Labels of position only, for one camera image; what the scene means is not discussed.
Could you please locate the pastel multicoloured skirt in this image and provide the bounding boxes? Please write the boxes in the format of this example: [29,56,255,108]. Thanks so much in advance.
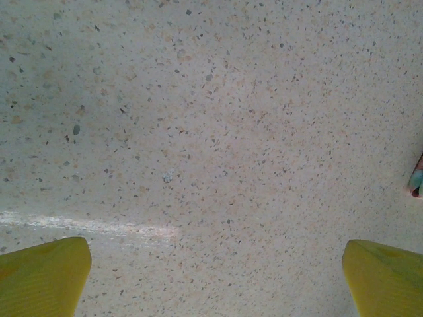
[405,151,423,201]

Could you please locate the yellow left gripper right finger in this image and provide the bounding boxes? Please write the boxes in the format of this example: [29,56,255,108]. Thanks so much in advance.
[342,239,423,317]

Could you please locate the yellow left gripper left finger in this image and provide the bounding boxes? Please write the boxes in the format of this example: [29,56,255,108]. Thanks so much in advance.
[0,236,93,317]

